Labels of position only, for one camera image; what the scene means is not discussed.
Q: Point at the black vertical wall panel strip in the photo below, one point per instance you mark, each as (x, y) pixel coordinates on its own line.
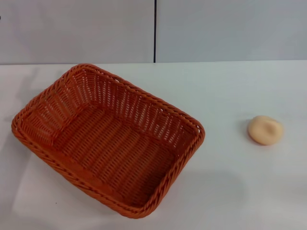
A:
(155, 31)

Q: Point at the orange woven rectangular basket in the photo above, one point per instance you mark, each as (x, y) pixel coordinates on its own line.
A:
(112, 146)

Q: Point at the round beige bread bun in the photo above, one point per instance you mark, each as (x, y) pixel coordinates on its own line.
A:
(263, 131)

